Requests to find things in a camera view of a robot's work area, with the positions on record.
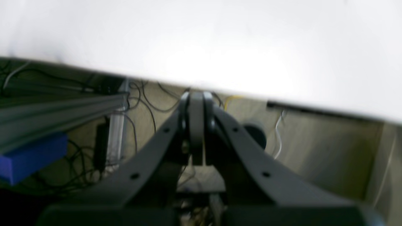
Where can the black round stand base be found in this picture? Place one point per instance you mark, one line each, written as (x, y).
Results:
(257, 133)

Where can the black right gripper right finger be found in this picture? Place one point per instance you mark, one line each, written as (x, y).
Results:
(261, 191)

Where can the silver aluminium frame rail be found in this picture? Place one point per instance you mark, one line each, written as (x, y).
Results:
(26, 119)

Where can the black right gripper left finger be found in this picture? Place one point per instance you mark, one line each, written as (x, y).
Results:
(142, 190)

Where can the black power strip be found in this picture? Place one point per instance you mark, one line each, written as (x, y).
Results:
(101, 146)

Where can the blue foam block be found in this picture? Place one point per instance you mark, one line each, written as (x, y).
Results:
(22, 162)

